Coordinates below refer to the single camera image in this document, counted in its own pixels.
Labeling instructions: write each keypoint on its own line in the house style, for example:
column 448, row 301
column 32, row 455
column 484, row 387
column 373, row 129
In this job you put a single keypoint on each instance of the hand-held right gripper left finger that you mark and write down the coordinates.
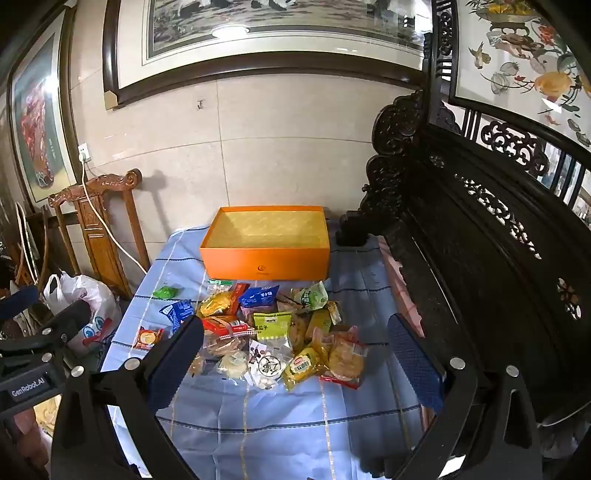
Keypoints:
column 175, row 367

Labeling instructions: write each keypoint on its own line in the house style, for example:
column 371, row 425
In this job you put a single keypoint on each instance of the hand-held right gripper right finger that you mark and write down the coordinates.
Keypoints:
column 415, row 364

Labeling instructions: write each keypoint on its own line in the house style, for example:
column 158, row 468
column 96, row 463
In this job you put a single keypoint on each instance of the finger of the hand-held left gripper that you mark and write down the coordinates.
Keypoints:
column 18, row 301
column 64, row 321

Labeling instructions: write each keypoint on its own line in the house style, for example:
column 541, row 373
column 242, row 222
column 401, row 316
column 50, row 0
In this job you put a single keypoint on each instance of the long red snack packet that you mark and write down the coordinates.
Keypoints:
column 226, row 328

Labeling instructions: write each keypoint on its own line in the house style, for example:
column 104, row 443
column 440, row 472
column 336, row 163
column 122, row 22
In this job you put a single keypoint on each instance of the clear bread packet red trim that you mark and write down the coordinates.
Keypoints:
column 346, row 357

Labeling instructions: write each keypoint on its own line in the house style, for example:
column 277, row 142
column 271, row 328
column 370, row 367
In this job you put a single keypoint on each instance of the blue and white snack packet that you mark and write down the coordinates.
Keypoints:
column 258, row 297

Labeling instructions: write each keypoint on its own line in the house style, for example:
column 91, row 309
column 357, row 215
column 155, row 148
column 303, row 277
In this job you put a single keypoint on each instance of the green and white snack packet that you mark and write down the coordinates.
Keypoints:
column 311, row 297

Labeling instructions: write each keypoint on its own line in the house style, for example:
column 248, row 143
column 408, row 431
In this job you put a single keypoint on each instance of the orange cardboard box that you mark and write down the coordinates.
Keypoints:
column 265, row 263

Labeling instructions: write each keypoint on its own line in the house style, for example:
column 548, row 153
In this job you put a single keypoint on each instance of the white plastic bag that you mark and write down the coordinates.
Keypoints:
column 87, row 295

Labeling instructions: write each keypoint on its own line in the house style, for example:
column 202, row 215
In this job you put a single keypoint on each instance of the orange cookie packet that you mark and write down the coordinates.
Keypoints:
column 147, row 338

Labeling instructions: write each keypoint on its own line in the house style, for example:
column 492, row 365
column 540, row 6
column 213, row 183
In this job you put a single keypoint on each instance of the white metal rack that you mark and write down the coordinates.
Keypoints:
column 27, row 249

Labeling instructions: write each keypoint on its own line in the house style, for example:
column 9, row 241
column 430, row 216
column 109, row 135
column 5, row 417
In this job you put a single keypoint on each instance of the small blue snack packet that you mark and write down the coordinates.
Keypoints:
column 175, row 314

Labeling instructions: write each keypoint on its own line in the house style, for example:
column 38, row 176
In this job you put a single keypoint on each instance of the brown cracker packet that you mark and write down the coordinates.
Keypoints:
column 226, row 346

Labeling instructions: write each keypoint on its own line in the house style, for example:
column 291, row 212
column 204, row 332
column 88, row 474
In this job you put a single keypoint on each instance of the clear white pastry packet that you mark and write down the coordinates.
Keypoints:
column 233, row 364

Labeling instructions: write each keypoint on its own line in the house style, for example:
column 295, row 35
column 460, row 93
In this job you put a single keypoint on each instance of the pink cloth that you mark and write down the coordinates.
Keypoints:
column 401, row 290

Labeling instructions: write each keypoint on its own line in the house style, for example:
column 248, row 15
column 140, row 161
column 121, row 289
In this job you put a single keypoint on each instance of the small green snack packet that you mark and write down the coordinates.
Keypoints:
column 166, row 292

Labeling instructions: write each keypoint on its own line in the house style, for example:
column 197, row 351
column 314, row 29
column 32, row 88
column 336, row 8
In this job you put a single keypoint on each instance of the yellow round snack packet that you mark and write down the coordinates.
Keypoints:
column 217, row 303

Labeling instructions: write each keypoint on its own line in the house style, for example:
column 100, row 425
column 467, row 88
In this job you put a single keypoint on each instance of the carved wooden chair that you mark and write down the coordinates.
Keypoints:
column 99, row 240

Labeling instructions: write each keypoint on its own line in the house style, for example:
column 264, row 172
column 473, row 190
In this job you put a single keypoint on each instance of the white black print packet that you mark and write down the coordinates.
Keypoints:
column 268, row 367

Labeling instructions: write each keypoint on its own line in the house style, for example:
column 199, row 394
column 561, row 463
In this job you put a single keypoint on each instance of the clear green striped packet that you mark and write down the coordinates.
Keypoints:
column 219, row 285

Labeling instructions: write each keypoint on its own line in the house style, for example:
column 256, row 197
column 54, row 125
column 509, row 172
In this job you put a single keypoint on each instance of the orange trimmed snack packet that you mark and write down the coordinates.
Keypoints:
column 333, row 313

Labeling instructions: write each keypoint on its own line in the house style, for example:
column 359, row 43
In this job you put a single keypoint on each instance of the red orange snack packet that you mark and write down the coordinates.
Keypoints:
column 240, row 291

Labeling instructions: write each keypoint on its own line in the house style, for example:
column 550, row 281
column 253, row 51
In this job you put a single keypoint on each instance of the yellow brown snack packet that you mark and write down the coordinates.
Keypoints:
column 318, row 323

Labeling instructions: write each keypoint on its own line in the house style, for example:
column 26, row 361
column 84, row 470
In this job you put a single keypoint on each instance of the light green seed packet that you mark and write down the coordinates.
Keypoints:
column 272, row 325

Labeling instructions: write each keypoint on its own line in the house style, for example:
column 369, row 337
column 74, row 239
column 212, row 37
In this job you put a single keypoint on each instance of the blue checked tablecloth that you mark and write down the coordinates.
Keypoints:
column 277, row 429

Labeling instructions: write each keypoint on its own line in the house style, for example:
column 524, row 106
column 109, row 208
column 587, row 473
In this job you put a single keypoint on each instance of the clear cookie packet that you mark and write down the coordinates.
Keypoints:
column 298, row 330

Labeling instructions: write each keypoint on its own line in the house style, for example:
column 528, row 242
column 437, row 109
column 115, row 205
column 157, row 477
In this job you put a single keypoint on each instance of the red framed painting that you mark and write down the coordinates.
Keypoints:
column 37, row 120

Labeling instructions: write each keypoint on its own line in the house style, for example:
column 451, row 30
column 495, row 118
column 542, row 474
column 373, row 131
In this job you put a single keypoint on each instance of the floral painted panel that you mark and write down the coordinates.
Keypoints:
column 521, row 60

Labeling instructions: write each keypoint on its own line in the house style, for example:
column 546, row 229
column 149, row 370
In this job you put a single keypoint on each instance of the large dark framed painting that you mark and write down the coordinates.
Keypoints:
column 277, row 27

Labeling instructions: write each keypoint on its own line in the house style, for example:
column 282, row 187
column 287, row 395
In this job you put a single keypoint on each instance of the white wall socket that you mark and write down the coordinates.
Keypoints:
column 84, row 153

